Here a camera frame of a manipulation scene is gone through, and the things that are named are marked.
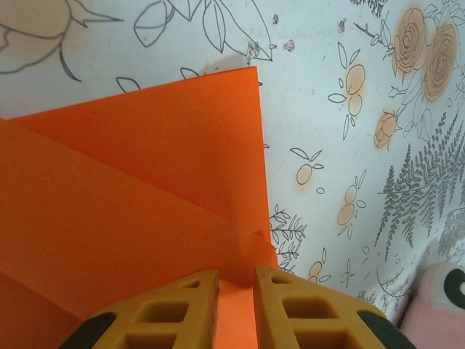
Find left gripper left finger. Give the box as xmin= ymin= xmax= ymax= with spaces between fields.
xmin=61 ymin=268 xmax=221 ymax=349

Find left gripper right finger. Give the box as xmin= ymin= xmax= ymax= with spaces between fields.
xmin=253 ymin=266 xmax=411 ymax=349

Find orange paper sheet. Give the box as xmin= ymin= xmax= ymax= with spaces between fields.
xmin=0 ymin=66 xmax=279 ymax=349

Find pink plush toy dotted dress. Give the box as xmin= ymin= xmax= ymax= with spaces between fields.
xmin=395 ymin=263 xmax=465 ymax=349

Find floral print table mat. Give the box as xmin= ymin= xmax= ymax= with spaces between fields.
xmin=0 ymin=0 xmax=465 ymax=349

